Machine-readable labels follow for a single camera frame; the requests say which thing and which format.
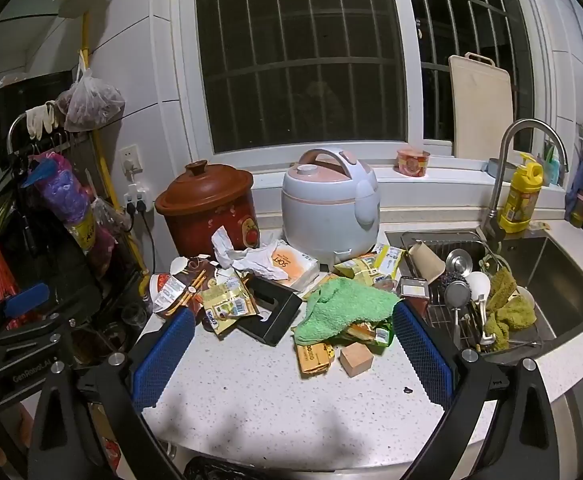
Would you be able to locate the olive green cloth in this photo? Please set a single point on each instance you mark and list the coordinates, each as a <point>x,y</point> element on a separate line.
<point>509,310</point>

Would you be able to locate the crumpled white paper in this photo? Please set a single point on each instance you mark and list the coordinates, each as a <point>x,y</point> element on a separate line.
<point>227,250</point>

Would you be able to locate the metal strainer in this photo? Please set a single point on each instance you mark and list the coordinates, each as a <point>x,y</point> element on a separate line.
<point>456,294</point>

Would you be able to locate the green towel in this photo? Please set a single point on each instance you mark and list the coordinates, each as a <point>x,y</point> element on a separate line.
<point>341,305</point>

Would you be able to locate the wooden block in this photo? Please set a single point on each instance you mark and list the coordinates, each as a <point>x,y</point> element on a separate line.
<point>356,360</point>

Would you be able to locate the white spoon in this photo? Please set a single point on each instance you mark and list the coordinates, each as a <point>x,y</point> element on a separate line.
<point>479,285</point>

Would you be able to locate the black tissue box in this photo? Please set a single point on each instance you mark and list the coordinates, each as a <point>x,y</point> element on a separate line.
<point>271,320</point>

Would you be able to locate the instant noodle cup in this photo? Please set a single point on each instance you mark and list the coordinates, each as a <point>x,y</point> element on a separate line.
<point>413,162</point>

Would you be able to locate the red plastic bag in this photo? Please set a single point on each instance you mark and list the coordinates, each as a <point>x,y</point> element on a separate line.
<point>0,275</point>

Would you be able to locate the white red wrapper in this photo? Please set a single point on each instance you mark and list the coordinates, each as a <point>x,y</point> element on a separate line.
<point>166,292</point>

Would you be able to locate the beige cutting board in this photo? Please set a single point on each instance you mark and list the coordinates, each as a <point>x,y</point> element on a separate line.
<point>481,110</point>

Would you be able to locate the steel faucet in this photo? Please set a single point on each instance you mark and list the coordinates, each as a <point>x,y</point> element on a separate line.
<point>504,160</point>

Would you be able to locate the steel sink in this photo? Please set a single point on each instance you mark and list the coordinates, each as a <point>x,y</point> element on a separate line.
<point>566,285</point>

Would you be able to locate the orange green wrapper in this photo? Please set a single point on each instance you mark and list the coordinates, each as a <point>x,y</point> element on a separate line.
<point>374,334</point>

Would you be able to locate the brown biscuit stick wrapper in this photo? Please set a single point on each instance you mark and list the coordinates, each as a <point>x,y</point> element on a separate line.
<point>194,285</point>

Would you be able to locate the orange white tissue pack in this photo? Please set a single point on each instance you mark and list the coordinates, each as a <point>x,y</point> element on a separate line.
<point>296,265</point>

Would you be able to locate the white pink rice cooker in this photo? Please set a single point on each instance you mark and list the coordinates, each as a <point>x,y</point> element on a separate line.
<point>321,210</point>

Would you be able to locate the metal bowl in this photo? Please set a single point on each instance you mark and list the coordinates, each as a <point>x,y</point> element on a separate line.
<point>497,169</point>

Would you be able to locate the yellow gas pipe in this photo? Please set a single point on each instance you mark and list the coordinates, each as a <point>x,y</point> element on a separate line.
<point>102,160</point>

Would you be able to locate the metal dish rack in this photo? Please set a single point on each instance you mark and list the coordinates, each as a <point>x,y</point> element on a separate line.
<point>441,315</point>

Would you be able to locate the purple plastic bag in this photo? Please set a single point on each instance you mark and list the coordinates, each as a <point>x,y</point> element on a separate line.
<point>68,200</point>

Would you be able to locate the white broken eggshell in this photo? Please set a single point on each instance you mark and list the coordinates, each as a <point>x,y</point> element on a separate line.
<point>179,263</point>

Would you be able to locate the yellow green snack wrapper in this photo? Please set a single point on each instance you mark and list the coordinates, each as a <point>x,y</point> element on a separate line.
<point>366,265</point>

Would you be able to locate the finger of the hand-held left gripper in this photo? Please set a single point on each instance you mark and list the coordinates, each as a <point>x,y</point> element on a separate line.
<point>26,297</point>

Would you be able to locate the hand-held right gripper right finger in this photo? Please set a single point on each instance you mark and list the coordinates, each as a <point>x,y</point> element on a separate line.
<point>424,355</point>

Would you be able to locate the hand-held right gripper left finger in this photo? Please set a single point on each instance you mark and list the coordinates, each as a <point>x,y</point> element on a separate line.
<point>164,355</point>

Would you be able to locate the yellow flat packet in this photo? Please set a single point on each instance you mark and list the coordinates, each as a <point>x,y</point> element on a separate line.
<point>314,357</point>

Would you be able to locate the clear glass cup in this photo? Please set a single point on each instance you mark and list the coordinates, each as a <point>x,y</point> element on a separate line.
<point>134,316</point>

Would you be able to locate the brown paper cup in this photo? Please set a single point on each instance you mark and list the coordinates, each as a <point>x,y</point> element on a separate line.
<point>426,260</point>

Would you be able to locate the hanging clear plastic bag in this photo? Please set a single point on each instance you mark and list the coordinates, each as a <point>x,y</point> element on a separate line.
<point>93,102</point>

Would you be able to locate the yellow bottle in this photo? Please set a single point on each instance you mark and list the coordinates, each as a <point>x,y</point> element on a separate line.
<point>519,195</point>

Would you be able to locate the small clear box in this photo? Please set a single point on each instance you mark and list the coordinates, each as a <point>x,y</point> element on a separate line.
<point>414,288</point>

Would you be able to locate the black microwave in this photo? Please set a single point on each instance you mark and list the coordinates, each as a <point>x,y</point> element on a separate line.
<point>26,100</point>

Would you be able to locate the white gloves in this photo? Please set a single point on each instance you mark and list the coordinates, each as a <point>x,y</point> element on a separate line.
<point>38,120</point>

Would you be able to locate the metal ladle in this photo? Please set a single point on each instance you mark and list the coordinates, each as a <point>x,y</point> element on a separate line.
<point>459,262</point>

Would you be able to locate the brown clay slow cooker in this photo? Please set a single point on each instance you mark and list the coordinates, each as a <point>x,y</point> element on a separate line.
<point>206,200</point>

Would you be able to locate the white wall socket with plugs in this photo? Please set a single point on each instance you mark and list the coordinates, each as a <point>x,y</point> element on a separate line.
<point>137,197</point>

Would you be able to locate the barred window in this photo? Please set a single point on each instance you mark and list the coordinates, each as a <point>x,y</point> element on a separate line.
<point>301,60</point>

